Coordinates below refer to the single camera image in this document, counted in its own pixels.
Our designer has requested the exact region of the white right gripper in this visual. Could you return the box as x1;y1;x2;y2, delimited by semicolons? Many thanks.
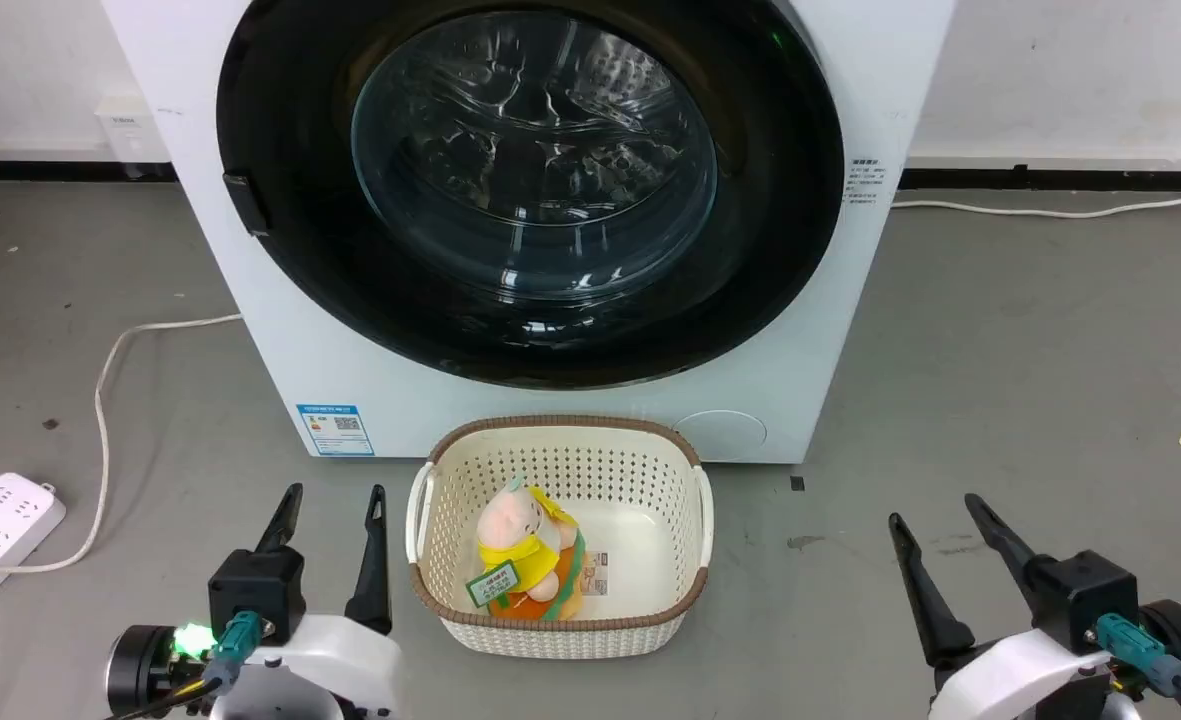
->
887;492;1143;720

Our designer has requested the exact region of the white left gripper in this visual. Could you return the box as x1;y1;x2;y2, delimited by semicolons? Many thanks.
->
206;482;404;720

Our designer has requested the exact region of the white front-load washing machine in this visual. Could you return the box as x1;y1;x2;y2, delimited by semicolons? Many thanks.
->
100;0;957;467

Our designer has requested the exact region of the round black glass washer door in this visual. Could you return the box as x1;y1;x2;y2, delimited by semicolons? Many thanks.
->
215;0;845;391

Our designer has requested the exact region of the blue energy label sticker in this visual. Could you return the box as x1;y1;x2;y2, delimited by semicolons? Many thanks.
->
296;403;376;458

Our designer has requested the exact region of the green white doll tag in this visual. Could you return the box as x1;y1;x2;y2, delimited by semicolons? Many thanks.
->
465;560;522;610

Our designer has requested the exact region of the pink yellow plush doll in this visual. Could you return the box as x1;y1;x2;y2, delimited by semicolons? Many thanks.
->
465;477;589;622

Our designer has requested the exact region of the round white filter cover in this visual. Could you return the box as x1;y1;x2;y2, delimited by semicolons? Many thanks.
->
671;410;769;464

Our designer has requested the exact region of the cream perforated laundry basket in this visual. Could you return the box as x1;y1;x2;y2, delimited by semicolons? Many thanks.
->
406;415;716;661

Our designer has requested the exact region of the black baseboard strip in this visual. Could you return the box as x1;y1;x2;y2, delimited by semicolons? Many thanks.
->
0;160;1181;194

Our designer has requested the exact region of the small printed text sticker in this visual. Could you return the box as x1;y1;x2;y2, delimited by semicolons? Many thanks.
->
847;155;892;209

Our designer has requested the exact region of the teal-plug black left cable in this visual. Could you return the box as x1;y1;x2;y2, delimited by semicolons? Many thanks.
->
100;609;264;720

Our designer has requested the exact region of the teal-plug black cable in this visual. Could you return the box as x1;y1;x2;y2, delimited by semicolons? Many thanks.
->
1094;612;1181;720
100;609;264;720

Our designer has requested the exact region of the teal-plug black right cable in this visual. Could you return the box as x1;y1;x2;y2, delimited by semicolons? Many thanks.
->
1094;612;1181;720

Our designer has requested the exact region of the white power cable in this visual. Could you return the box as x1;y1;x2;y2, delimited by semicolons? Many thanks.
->
0;313;244;578
890;180;1181;220

